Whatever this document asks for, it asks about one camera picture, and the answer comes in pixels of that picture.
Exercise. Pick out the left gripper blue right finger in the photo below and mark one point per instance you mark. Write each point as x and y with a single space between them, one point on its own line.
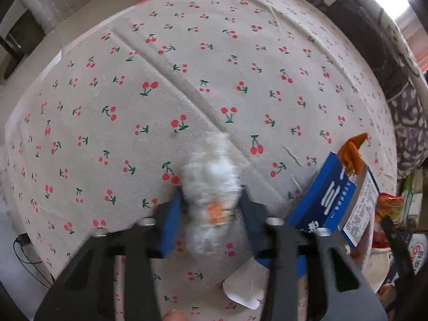
254 217

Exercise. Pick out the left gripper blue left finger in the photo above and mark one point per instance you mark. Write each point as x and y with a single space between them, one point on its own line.
168 222

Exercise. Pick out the white tissue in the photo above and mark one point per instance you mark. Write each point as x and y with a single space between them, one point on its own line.
211 188

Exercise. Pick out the blue carton box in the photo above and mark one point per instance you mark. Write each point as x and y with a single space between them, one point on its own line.
325 202

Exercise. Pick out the white label blue box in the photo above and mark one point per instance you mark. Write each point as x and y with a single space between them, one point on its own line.
361 208

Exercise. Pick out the white plastic waste bin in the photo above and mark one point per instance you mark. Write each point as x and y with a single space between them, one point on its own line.
377 267

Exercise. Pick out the small black trash bin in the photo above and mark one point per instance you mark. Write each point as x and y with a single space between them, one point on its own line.
26 34

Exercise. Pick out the person's left hand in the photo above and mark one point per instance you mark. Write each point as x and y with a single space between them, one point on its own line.
175 315

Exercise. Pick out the upper Ganten water carton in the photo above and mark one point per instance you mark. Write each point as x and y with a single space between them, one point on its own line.
416 244

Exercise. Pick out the wooden bookshelf with books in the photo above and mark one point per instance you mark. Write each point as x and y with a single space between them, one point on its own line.
413 197

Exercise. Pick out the cherry print tablecloth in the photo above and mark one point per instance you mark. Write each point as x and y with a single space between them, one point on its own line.
101 137

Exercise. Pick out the orange peel piece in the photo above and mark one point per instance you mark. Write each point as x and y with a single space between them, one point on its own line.
350 156

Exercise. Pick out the white patterned duvet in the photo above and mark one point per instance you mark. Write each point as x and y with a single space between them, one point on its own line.
390 28

